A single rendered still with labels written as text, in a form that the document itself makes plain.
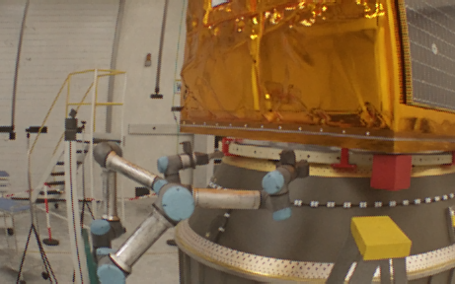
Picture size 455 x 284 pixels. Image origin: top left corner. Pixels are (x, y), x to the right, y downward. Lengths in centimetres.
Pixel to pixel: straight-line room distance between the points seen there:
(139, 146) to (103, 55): 227
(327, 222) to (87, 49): 816
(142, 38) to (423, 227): 879
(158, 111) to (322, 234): 841
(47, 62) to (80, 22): 119
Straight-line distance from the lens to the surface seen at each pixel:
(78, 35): 962
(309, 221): 201
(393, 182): 171
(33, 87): 934
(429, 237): 211
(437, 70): 193
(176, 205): 157
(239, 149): 237
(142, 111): 1000
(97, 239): 226
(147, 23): 1021
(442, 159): 226
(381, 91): 166
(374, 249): 117
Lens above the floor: 183
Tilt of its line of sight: 2 degrees down
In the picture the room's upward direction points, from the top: 2 degrees clockwise
